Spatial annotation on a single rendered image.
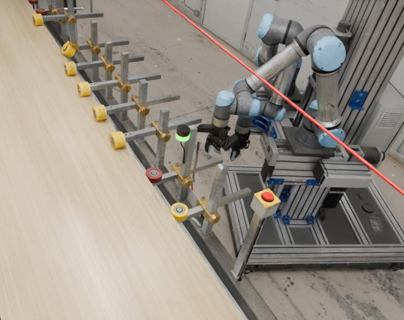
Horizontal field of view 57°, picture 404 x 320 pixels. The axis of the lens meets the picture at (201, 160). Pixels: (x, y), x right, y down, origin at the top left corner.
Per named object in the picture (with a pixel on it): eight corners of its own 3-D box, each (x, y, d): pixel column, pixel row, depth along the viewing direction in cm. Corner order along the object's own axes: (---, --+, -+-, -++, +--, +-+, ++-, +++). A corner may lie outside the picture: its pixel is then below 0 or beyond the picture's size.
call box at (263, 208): (263, 201, 140) (268, 187, 135) (274, 214, 136) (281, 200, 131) (248, 207, 137) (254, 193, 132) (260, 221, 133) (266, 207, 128)
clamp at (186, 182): (179, 169, 194) (180, 162, 191) (191, 186, 186) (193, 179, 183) (169, 172, 191) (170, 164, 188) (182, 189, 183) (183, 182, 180)
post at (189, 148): (181, 195, 198) (194, 123, 166) (184, 199, 196) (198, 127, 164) (175, 197, 196) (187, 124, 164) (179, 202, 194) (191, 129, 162)
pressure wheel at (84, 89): (87, 79, 213) (91, 91, 211) (85, 85, 220) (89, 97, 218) (77, 80, 210) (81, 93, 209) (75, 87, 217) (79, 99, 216)
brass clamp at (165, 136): (159, 126, 202) (160, 119, 199) (171, 141, 194) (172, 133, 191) (149, 129, 199) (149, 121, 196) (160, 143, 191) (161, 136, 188)
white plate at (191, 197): (175, 183, 202) (177, 170, 196) (200, 217, 187) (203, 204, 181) (175, 183, 202) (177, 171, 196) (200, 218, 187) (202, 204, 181)
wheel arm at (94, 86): (158, 76, 240) (158, 71, 237) (161, 79, 238) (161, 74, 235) (82, 89, 216) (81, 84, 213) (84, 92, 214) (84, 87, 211)
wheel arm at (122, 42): (127, 42, 269) (127, 39, 267) (129, 44, 267) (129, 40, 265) (77, 48, 251) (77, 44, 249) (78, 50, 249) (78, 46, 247)
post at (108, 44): (110, 104, 260) (110, 39, 228) (112, 106, 258) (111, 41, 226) (105, 105, 258) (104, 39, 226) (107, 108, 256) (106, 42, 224)
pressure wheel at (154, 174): (156, 181, 188) (157, 164, 181) (163, 191, 184) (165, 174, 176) (141, 185, 184) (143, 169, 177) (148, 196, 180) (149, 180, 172)
